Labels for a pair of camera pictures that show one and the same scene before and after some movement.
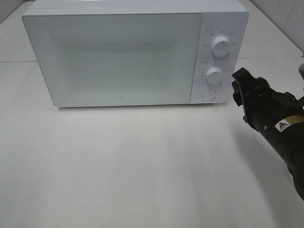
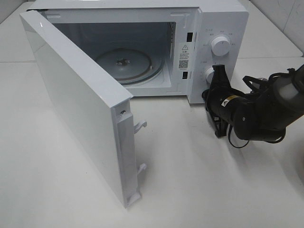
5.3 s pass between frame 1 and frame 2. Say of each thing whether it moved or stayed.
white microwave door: moved
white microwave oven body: stayed
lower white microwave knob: stayed
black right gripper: moved
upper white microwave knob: stayed
